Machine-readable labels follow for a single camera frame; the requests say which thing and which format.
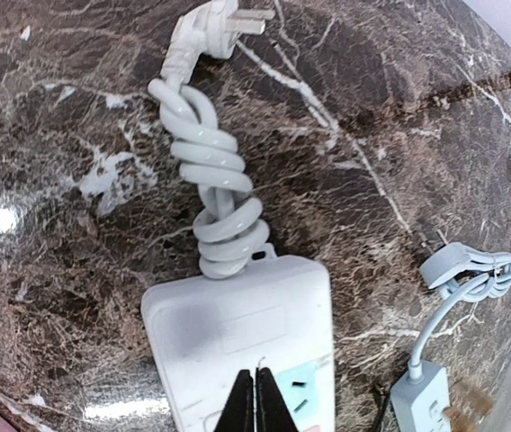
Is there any light blue power strip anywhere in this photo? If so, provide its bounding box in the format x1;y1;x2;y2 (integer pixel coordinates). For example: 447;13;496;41
390;361;452;432

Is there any light blue coiled cord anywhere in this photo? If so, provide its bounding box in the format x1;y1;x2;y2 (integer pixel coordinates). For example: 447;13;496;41
407;229;511;383

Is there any white knotted strip cord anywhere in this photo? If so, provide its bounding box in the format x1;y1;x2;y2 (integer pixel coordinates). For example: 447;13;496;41
148;0;277;281

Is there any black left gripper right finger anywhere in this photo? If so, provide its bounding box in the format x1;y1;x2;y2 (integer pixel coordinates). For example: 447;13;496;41
255;367;298;432

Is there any white long power strip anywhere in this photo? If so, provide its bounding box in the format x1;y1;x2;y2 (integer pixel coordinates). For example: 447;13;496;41
141;256;335;431

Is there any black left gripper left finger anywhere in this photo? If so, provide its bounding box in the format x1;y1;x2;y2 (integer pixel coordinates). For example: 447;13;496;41
214;369;255;432

